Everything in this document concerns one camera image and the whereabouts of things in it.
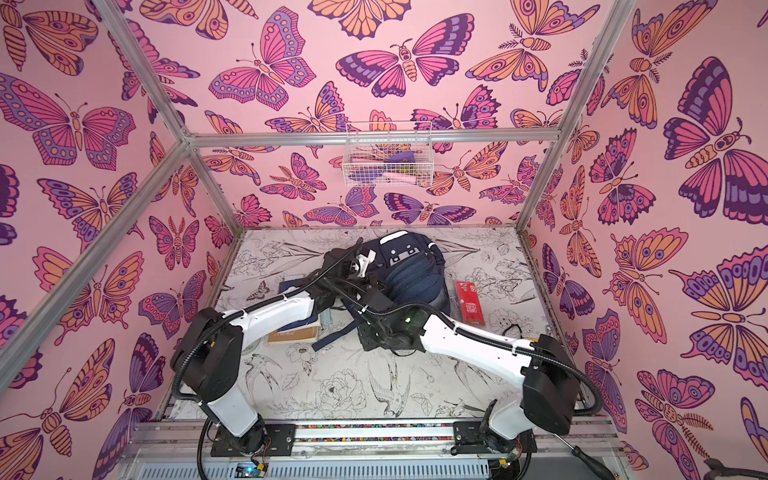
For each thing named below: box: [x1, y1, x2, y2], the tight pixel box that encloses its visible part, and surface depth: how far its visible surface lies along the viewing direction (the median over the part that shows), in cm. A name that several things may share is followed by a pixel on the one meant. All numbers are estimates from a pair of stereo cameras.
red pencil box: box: [456, 281, 485, 327], surface depth 101 cm
